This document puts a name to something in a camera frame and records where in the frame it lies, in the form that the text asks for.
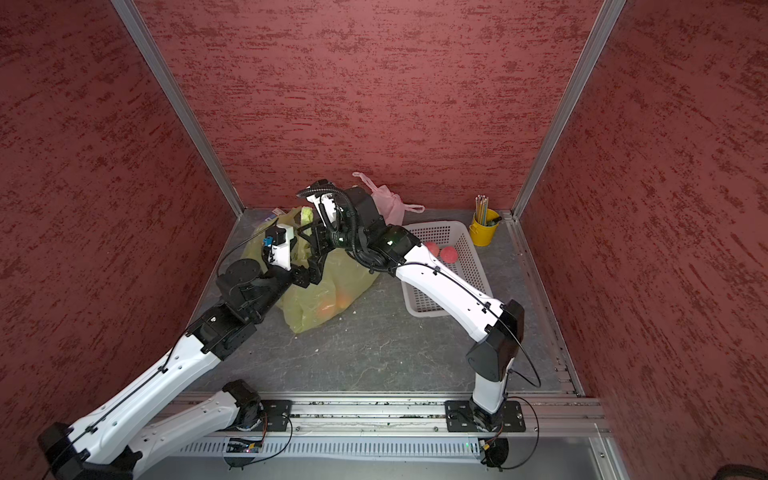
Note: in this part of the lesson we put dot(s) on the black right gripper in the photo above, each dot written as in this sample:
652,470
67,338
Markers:
330,244

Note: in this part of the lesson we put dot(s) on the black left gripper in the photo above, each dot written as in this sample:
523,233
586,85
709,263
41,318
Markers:
314,273

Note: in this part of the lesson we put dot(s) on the pink plastic bag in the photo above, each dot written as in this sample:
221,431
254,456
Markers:
388,203

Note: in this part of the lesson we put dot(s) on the green avocado plastic bag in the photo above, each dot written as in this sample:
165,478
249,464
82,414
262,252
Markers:
340,273

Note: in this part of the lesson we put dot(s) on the yellow orange peach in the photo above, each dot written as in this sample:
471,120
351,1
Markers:
343,300

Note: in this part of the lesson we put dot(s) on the orange red peach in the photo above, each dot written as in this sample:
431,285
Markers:
326,310

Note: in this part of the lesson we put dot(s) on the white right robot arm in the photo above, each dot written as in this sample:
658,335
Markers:
493,325

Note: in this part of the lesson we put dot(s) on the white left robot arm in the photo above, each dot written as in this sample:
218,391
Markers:
119,439

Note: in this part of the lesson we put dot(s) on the pink peach near gripper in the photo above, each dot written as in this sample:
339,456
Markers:
433,248

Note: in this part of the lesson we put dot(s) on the yellow pencil cup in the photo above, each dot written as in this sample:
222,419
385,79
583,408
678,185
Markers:
483,234

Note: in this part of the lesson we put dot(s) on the colored pencils bundle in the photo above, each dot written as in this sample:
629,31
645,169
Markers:
481,209

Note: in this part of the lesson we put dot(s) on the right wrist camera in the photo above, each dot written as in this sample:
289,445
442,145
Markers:
326,206

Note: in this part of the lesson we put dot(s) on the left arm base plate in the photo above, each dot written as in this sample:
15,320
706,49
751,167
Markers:
276,414

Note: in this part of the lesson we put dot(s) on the white slotted cable duct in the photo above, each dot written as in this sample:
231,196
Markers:
423,449

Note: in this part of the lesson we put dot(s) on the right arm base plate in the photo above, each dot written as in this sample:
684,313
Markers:
465,416

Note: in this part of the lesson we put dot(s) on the aluminium front rail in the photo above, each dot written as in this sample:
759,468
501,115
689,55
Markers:
563,418

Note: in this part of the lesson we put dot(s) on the left aluminium corner post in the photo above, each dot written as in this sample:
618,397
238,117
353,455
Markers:
136,27

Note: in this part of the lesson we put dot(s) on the aluminium corner post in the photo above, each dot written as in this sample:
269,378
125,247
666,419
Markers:
600,32
136,27

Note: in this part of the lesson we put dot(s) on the right aluminium corner post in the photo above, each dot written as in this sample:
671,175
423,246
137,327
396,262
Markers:
600,32

